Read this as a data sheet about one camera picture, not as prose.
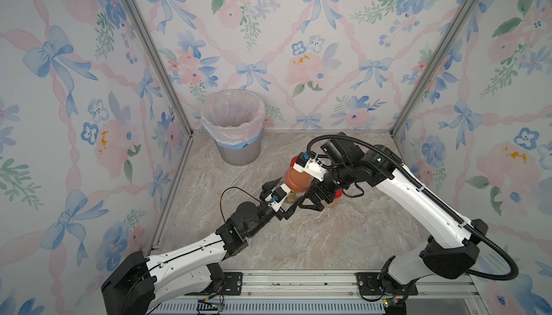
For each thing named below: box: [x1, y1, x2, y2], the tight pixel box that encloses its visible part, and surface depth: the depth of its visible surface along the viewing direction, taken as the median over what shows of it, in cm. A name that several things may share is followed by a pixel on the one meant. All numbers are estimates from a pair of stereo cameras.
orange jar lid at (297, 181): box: [284, 166, 312, 193], surface depth 63 cm
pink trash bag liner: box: [200, 89, 266, 150], surface depth 96 cm
